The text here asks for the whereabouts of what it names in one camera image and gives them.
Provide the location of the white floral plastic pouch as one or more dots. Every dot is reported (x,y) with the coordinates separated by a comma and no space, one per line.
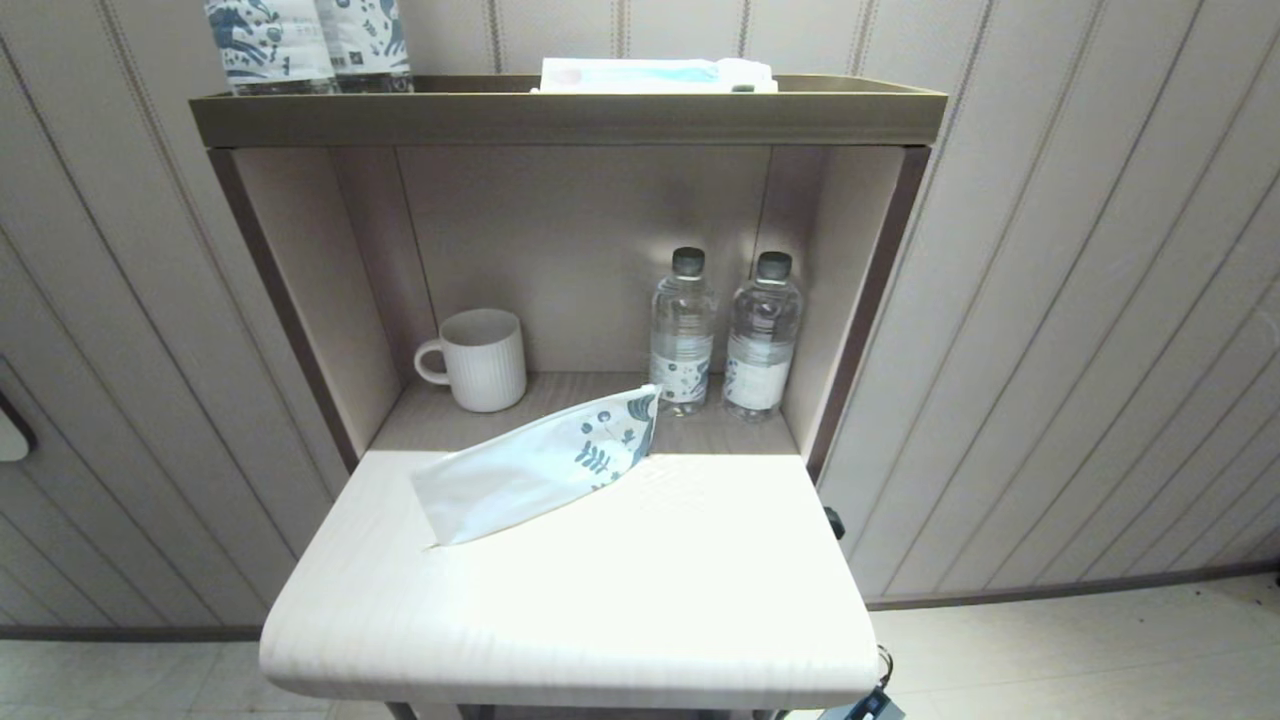
(530,470)

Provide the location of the clear plastic water bottle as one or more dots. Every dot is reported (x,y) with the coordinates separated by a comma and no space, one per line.
(762,330)
(683,320)

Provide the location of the white ribbed mug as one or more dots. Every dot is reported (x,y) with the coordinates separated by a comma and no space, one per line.
(485,360)

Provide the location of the light wooden shelf table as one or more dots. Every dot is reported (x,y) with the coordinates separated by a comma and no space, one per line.
(600,600)

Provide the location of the white packet with blue print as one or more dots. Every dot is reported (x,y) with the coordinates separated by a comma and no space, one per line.
(650,75)

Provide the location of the blue patterned packs on shelf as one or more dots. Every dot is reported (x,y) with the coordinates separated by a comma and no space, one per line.
(270,40)

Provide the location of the white wall fixture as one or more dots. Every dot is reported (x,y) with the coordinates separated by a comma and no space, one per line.
(12,435)

